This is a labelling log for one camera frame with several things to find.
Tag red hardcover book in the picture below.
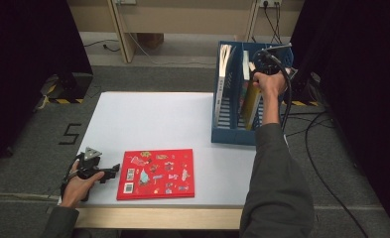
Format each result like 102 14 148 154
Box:
115 148 196 201

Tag blue plastic file rack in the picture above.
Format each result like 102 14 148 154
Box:
210 40 295 147

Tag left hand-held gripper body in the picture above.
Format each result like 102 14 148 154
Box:
72 147 103 179

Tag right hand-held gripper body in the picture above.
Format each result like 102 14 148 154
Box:
252 42 293 76

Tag brown cardboard box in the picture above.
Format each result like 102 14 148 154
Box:
136 32 165 51

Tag person's left hand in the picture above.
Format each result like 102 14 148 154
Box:
60 160 105 209

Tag white floor cable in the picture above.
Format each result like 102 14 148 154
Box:
128 32 217 66

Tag stand base with hazard tape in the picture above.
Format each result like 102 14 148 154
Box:
283 67 322 108
39 70 95 105

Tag short black floor cable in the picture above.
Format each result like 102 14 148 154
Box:
84 39 122 54

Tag beige wooden desk frame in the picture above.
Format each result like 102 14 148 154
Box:
67 0 306 64

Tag black curtain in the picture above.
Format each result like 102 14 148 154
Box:
0 0 95 175
287 0 390 236

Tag black plugged power cables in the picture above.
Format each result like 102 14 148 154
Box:
250 1 284 45

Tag person's right hand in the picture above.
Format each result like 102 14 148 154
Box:
252 69 288 100

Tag white wall socket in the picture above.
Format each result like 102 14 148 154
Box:
258 0 284 9

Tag wooden table with white top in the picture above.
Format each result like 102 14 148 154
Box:
57 91 260 230

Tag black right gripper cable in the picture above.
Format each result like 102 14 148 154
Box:
269 53 294 132

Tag thin left gripper cable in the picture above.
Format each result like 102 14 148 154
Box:
60 153 85 200

